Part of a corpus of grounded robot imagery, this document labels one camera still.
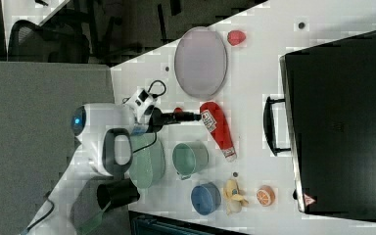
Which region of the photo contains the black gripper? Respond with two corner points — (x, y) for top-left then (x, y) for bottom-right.
(148, 108), (202, 133)

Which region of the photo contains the red plush ketchup bottle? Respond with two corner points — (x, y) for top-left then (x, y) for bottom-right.
(200, 102), (237, 163)

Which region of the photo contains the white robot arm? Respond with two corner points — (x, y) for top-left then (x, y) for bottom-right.
(69, 103), (201, 179)

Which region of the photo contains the green plastic strainer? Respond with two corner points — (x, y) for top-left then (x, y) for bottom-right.
(129, 133), (165, 189)

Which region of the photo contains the small red plush tomato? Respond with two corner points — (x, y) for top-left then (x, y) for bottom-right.
(173, 107), (183, 114)

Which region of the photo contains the green mug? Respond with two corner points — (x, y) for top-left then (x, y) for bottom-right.
(172, 141), (209, 180)

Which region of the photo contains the round grey plate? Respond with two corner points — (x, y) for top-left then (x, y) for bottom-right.
(174, 26), (228, 100)

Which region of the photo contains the blue bowl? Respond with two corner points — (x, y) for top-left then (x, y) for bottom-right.
(191, 182), (221, 215)

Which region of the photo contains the plush strawberry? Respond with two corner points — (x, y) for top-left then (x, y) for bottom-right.
(227, 30), (246, 46)

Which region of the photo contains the plush banana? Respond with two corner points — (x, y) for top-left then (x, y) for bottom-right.
(222, 179), (249, 214)

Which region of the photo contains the black cylindrical cup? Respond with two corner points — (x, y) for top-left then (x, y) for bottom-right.
(96, 178), (140, 211)

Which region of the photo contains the plush orange slice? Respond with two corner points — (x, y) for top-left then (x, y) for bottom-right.
(257, 185), (275, 207)

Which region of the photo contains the black office chair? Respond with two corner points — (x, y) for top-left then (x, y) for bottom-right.
(7, 20), (90, 64)

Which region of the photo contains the silver toaster oven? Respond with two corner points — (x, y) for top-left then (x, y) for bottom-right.
(263, 30), (376, 222)

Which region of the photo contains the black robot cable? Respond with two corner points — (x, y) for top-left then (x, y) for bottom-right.
(147, 79), (167, 99)

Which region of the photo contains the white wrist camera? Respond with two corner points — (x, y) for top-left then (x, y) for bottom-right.
(124, 88), (156, 123)

